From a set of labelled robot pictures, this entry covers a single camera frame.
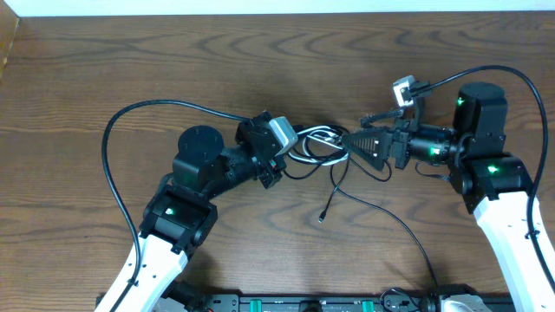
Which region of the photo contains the camera black cable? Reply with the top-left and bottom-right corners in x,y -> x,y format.
409,64 -> 555,296
101,99 -> 251,312

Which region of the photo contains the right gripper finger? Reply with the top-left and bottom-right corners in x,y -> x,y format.
360,108 -> 404,128
341,127 -> 391,171

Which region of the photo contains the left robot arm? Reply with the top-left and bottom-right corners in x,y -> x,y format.
96,112 -> 297,311

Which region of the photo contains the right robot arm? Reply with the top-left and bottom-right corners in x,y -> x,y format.
341,80 -> 554,311

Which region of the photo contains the white usb cable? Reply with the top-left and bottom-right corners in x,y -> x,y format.
288,125 -> 350,166

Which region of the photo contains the left camera black cable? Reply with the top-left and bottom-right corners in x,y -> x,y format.
101,99 -> 251,312

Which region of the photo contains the black usb cable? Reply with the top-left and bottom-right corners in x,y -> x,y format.
284,124 -> 440,291

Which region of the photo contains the right camera black cable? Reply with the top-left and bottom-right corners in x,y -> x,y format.
409,64 -> 555,296

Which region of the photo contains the cardboard side panel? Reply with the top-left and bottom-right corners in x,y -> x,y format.
0,0 -> 20,75

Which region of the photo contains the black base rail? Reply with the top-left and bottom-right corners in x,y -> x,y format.
144,283 -> 516,312

